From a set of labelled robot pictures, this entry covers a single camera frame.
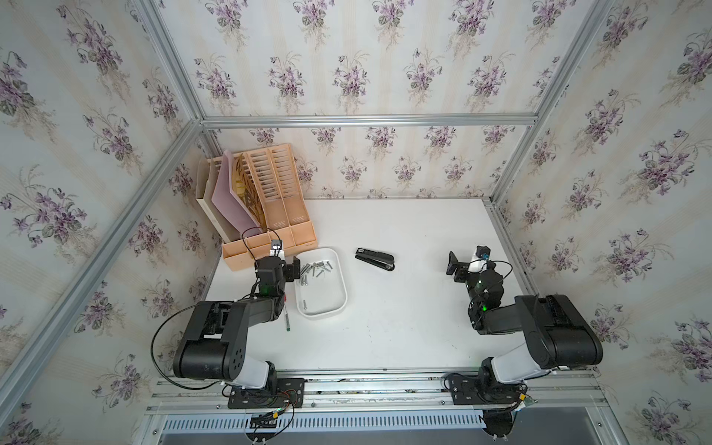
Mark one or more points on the beige file folder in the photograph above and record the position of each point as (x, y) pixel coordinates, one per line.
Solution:
(206, 183)

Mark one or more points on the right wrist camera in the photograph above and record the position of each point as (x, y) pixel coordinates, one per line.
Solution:
(480, 259)

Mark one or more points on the purple folder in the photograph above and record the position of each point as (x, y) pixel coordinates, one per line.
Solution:
(226, 198)

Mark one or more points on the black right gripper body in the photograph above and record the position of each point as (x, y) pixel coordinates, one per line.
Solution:
(462, 269)

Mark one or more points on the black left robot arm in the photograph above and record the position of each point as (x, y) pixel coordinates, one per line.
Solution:
(214, 346)

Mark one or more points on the aluminium front rail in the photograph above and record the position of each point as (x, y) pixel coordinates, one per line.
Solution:
(365, 400)

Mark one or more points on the white plastic storage box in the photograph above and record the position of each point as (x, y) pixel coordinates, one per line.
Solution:
(321, 290)

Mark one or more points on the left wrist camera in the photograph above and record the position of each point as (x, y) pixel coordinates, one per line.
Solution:
(277, 249)

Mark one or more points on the peach plastic desk organizer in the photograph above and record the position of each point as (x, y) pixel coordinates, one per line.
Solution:
(269, 183)

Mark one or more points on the black stapler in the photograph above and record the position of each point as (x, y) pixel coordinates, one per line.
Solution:
(379, 259)

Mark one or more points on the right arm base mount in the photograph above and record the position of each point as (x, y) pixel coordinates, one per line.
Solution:
(474, 390)

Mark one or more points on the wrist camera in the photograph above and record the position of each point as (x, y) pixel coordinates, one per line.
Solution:
(480, 259)
(277, 249)

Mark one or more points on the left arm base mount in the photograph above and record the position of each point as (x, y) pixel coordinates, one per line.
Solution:
(280, 394)

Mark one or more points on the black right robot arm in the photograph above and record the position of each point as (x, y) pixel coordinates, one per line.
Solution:
(555, 333)

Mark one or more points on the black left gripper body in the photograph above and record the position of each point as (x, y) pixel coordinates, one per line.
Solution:
(286, 270)

